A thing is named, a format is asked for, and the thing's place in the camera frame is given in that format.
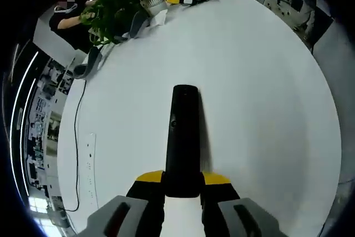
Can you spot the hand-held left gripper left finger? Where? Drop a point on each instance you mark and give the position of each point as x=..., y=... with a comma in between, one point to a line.
x=138, y=209

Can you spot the potted green plant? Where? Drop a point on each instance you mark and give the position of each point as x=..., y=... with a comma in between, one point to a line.
x=116, y=12

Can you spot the white power strip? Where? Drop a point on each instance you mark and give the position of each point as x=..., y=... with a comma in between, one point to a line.
x=91, y=170

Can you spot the crumpled white paper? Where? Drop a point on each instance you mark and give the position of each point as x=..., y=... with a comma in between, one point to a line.
x=158, y=19

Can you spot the grey neck-worn device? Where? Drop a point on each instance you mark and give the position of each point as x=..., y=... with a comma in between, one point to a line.
x=88, y=65
x=138, y=24

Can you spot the black remote control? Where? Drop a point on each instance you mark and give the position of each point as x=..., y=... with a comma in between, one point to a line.
x=184, y=142

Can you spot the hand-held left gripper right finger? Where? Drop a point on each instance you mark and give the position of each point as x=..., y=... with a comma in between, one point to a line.
x=224, y=209

